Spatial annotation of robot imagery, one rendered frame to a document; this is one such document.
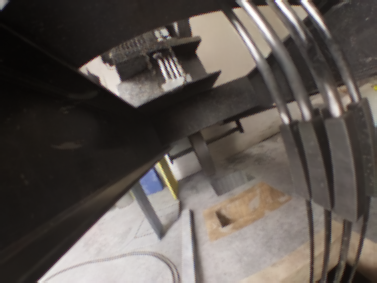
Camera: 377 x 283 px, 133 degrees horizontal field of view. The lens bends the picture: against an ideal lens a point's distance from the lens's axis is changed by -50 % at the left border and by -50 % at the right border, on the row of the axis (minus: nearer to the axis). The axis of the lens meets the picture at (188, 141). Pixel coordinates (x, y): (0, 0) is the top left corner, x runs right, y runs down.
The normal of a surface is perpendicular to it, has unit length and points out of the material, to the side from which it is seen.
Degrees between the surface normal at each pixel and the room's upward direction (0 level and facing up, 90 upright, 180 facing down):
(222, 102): 90
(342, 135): 90
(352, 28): 90
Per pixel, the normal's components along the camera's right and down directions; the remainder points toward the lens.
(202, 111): 0.04, 0.02
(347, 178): -0.91, 0.40
